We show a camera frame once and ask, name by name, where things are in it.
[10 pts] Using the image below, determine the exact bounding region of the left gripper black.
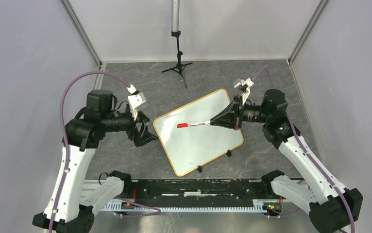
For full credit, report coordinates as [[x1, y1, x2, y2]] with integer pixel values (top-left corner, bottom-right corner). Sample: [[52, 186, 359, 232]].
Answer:
[[102, 106, 159, 145]]

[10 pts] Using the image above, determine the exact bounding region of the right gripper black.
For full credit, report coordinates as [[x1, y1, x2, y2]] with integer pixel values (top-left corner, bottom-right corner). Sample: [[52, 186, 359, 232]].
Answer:
[[210, 95, 271, 131]]

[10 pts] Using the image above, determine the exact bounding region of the red whiteboard marker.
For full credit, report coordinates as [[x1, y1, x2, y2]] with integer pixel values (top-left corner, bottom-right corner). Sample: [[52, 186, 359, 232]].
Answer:
[[176, 121, 210, 129]]

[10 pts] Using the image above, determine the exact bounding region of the whiteboard with yellow edge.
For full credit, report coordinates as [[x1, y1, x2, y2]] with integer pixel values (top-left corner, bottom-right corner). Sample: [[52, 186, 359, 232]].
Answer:
[[153, 88, 244, 177]]

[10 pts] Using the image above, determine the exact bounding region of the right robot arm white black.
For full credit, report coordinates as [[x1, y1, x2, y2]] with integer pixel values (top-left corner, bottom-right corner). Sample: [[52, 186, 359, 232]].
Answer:
[[210, 89, 363, 233]]

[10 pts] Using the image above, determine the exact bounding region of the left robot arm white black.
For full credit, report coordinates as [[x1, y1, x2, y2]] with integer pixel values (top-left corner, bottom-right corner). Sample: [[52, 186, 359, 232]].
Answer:
[[32, 87, 157, 233]]

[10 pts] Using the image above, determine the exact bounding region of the black tripod stand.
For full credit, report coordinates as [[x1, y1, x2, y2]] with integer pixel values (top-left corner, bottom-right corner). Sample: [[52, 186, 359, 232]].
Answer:
[[162, 0, 193, 88]]

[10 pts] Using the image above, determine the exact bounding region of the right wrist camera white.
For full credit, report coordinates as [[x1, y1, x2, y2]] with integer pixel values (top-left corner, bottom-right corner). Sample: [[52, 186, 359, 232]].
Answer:
[[233, 78, 254, 104]]

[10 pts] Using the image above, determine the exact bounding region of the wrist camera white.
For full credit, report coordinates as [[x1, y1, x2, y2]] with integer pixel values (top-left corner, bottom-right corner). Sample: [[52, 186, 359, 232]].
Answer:
[[127, 84, 147, 120], [233, 78, 254, 104]]

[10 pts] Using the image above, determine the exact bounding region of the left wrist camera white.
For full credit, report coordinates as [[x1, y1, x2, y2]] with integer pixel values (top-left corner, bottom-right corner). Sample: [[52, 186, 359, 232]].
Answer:
[[127, 84, 147, 120]]

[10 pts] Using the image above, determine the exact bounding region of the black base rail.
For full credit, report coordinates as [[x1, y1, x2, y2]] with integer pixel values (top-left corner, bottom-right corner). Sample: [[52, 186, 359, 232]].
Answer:
[[120, 179, 280, 207]]

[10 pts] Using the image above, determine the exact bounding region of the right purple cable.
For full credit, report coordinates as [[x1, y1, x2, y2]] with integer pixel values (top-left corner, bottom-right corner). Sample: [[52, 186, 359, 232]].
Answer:
[[250, 65, 356, 233]]

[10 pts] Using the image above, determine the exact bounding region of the purple cable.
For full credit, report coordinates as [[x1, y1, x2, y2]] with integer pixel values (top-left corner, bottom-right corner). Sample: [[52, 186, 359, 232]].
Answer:
[[48, 71, 163, 233], [250, 65, 356, 233]]

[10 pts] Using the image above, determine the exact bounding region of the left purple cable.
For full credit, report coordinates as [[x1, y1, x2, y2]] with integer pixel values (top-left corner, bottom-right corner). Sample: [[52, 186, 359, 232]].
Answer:
[[48, 71, 163, 233]]

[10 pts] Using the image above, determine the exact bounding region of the white cable duct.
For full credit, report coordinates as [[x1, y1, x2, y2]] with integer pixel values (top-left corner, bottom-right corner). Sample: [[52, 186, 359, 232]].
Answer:
[[101, 200, 267, 214]]

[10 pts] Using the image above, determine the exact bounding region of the left aluminium frame post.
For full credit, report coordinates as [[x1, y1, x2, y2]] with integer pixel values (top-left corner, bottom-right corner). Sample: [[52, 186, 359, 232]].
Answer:
[[60, 0, 102, 67]]

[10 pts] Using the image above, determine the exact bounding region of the aluminium frame post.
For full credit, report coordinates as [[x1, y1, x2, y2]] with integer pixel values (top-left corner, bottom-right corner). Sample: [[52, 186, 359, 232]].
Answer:
[[60, 0, 102, 67], [287, 0, 330, 67]]

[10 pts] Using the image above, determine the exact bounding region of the right aluminium frame post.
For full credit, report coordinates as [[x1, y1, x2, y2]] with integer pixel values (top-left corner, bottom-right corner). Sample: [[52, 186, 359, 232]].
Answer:
[[287, 0, 330, 67]]

